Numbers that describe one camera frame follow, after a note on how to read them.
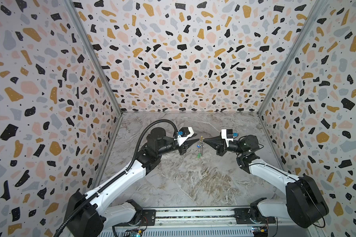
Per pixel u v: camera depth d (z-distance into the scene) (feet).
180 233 2.30
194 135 2.22
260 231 2.35
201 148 2.22
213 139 2.17
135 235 2.31
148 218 2.41
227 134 1.92
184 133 1.77
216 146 2.19
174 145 1.98
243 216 2.41
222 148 2.13
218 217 2.49
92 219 1.20
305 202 1.38
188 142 2.21
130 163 1.60
